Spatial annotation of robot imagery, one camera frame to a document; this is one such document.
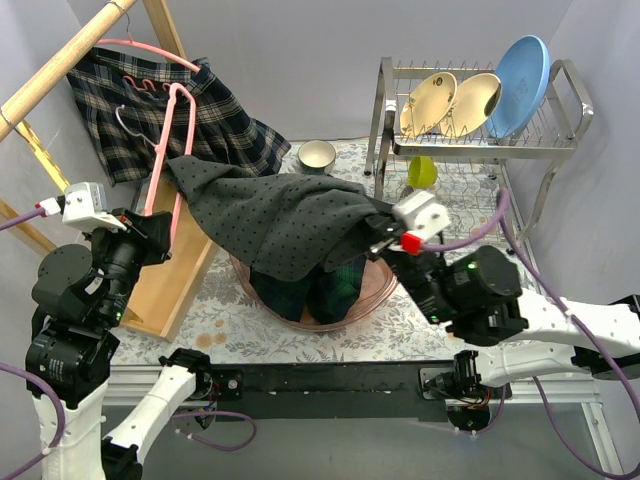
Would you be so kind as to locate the floral table mat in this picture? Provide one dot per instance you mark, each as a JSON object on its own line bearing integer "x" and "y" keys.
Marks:
{"x": 232, "y": 328}

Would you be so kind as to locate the grey dotted skirt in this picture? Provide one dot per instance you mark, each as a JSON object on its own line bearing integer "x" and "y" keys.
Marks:
{"x": 281, "y": 225}

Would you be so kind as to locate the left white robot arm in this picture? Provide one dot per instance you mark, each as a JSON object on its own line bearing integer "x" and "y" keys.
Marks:
{"x": 81, "y": 293}

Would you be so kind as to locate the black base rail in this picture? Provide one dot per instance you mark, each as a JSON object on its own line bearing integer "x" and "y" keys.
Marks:
{"x": 314, "y": 391}

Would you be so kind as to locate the blue plate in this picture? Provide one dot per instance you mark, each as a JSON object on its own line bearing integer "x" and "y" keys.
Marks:
{"x": 524, "y": 74}

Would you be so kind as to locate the navy beige plaid skirt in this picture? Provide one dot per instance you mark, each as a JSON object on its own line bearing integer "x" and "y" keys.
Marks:
{"x": 125, "y": 124}

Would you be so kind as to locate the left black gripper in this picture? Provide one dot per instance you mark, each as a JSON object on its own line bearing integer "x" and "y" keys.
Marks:
{"x": 151, "y": 232}

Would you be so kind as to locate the yellow hanger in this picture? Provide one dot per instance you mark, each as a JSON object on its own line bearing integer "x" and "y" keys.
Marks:
{"x": 43, "y": 155}

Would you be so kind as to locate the cream plate right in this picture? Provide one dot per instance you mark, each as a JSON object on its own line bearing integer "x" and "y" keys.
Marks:
{"x": 475, "y": 100}

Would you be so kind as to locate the green bowl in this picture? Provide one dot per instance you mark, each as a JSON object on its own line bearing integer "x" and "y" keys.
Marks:
{"x": 422, "y": 172}

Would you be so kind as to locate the cream grey bowl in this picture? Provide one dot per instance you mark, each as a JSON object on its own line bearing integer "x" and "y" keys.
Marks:
{"x": 316, "y": 157}

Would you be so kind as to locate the cream plate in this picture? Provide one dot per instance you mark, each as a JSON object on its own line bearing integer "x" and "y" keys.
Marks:
{"x": 475, "y": 100}
{"x": 428, "y": 104}

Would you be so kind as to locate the cream plate left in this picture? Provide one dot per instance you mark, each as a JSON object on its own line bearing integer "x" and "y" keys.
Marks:
{"x": 428, "y": 104}

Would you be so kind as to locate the pink hanger with plaid skirt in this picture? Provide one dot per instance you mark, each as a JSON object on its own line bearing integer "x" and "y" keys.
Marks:
{"x": 146, "y": 67}

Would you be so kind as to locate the wooden clothes rack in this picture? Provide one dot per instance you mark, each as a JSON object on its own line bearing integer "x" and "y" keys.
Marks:
{"x": 168, "y": 291}

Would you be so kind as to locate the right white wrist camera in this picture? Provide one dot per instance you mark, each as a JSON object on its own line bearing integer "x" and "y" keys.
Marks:
{"x": 422, "y": 217}

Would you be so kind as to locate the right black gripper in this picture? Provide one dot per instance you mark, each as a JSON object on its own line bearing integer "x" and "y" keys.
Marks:
{"x": 382, "y": 235}

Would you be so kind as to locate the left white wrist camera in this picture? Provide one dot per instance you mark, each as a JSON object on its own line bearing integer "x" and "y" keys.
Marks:
{"x": 83, "y": 207}

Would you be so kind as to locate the pink transparent basin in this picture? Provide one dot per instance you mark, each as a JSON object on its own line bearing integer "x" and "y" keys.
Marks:
{"x": 377, "y": 286}

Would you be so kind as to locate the patterned bowl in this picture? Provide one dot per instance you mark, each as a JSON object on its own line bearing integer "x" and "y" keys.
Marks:
{"x": 406, "y": 191}

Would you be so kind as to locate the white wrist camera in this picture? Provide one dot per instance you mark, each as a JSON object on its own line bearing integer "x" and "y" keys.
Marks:
{"x": 422, "y": 217}
{"x": 83, "y": 207}

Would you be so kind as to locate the steel dish rack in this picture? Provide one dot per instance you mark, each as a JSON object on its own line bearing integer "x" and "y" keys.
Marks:
{"x": 553, "y": 133}

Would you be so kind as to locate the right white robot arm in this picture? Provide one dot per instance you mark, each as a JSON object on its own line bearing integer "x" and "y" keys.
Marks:
{"x": 525, "y": 310}

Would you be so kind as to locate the green plaid skirt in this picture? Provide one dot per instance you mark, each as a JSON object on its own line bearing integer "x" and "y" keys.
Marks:
{"x": 326, "y": 296}

